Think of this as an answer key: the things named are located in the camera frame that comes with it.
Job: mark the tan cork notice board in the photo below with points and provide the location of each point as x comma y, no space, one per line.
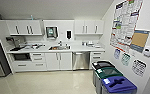
139,41

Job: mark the grey bin blue lid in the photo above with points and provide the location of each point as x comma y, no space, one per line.
119,86

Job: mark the stainless steel dishwasher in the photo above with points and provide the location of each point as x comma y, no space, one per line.
81,60

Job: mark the wide white drawer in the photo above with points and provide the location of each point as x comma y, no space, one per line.
21,66

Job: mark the light blue bottle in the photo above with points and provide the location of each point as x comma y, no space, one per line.
32,18

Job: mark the white drawer unit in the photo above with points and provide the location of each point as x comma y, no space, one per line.
38,61
97,56

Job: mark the steel paper towel dispenser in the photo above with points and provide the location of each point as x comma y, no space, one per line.
51,32

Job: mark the chrome faucet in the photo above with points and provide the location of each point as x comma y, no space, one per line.
60,43

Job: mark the grey bin black lid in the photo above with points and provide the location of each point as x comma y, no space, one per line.
102,64

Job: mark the white wall thermostat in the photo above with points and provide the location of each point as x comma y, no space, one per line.
148,51

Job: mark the black built-in microwave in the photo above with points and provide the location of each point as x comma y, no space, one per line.
21,56

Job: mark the white sink base cabinet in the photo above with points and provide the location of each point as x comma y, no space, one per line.
58,61

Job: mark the steel kitchen sink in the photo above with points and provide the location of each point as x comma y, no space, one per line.
59,48

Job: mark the small white wall notice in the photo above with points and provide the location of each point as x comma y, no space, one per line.
126,59
117,53
139,67

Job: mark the black coffee maker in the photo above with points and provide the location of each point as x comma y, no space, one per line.
16,42

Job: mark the grey bin green lid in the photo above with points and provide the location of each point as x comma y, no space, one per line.
109,71

